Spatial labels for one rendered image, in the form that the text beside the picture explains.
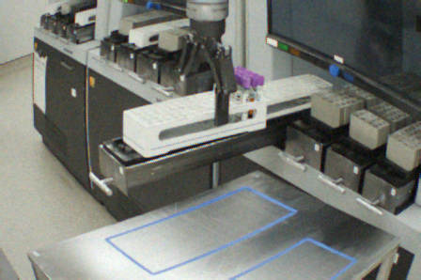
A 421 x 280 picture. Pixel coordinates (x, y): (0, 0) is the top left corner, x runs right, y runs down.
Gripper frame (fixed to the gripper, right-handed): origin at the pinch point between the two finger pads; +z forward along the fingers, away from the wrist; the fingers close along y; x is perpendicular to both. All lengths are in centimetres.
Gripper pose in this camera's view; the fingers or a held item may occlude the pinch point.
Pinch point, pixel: (206, 105)
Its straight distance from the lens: 147.8
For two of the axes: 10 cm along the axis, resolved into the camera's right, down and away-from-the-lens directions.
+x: 8.1, -2.3, 5.4
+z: -0.2, 9.1, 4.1
